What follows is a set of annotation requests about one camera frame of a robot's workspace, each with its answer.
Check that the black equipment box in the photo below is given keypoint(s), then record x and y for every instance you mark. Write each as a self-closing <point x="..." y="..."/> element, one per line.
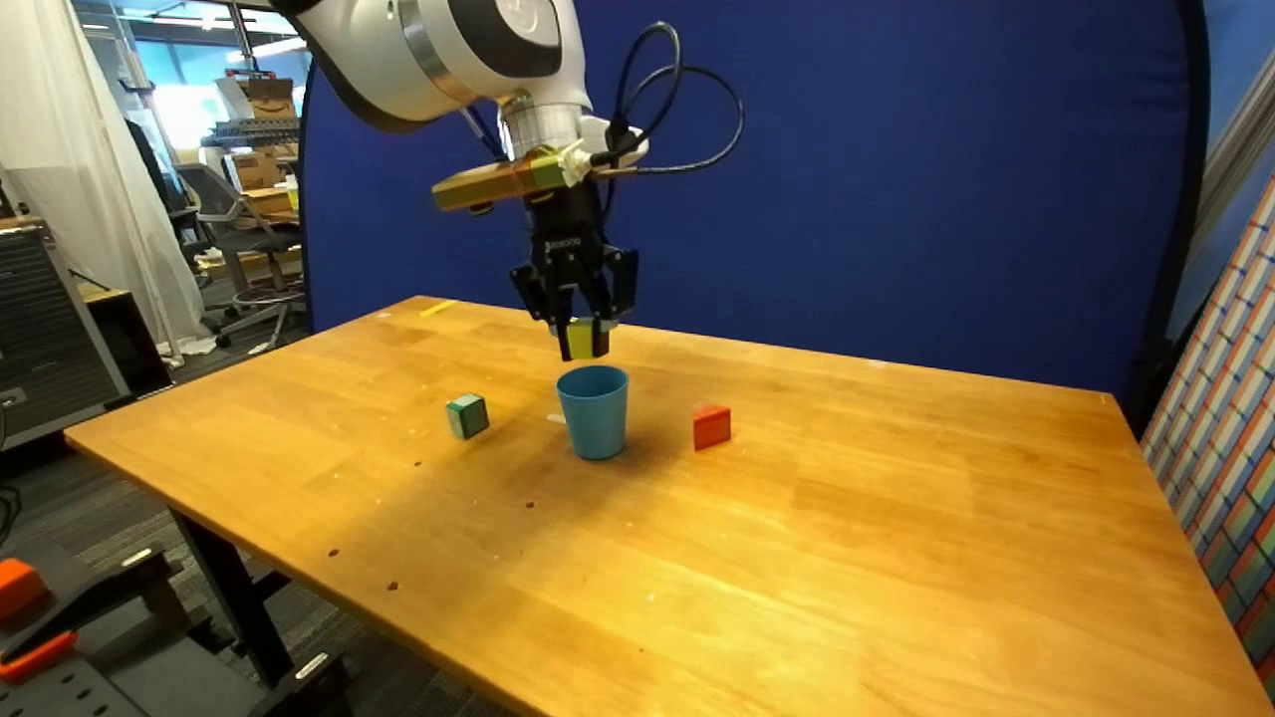
<point x="52" y="343"/>

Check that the green wooden cube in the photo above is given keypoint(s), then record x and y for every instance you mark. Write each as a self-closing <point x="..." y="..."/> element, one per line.
<point x="468" y="416"/>

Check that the blue fabric backdrop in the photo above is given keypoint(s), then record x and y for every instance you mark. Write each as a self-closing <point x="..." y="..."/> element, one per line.
<point x="862" y="173"/>

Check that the red wooden cube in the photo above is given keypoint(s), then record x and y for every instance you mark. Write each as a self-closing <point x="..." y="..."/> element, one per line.
<point x="712" y="428"/>

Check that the black perforated cart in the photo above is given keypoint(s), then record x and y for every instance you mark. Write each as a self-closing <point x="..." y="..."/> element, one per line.
<point x="146" y="662"/>

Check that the white curtain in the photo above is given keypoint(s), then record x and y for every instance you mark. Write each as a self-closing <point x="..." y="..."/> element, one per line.
<point x="83" y="160"/>

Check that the shelf with boxes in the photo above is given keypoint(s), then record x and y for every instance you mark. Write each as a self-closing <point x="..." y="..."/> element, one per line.
<point x="261" y="185"/>

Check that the red-orange block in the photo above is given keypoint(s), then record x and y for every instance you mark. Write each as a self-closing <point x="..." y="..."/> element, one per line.
<point x="19" y="592"/>

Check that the yellow wooden cube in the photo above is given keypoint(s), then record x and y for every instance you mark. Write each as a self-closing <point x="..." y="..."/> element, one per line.
<point x="589" y="341"/>

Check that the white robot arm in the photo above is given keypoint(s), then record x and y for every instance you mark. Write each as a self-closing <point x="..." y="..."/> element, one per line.
<point x="440" y="55"/>

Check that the blue plastic cup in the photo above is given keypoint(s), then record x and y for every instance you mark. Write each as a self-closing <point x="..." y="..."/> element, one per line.
<point x="594" y="416"/>

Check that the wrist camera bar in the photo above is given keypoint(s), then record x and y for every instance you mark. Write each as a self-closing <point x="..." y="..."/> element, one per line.
<point x="512" y="180"/>

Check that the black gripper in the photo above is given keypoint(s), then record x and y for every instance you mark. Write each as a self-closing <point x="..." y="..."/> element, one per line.
<point x="570" y="262"/>

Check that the black table leg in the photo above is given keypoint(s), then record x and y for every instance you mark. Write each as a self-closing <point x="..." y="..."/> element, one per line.
<point x="239" y="601"/>

